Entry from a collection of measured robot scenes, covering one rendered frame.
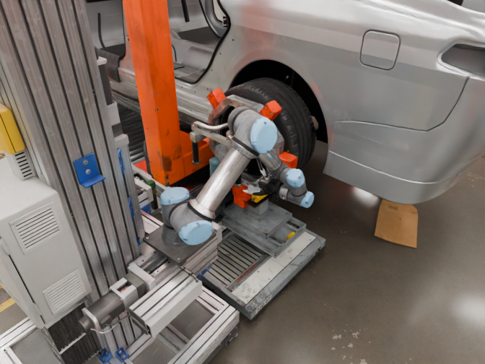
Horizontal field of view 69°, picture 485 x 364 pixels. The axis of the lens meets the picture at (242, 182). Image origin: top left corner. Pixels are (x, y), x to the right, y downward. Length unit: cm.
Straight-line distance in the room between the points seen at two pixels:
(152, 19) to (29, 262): 128
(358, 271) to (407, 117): 122
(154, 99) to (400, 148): 131
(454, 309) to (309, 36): 184
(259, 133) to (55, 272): 82
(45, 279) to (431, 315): 210
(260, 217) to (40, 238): 160
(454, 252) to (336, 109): 157
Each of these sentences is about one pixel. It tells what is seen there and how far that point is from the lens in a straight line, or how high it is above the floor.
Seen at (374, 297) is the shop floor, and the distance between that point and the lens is 251.
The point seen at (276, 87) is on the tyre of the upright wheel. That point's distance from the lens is 209.
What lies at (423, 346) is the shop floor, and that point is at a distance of 241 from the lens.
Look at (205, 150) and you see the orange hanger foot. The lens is 249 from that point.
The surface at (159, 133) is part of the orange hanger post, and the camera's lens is 217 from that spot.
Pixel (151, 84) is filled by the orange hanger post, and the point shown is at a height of 121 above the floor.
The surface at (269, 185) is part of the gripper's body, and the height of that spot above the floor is 89.
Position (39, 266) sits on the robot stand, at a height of 101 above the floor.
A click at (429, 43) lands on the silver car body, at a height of 153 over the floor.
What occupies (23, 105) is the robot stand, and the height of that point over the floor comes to 149.
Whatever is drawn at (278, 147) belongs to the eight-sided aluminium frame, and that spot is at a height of 94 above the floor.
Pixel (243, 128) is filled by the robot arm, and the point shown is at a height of 132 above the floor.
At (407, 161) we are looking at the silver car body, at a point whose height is 100.
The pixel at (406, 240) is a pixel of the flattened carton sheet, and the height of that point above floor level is 1.
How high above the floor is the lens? 187
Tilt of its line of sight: 35 degrees down
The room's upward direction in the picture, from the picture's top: 1 degrees clockwise
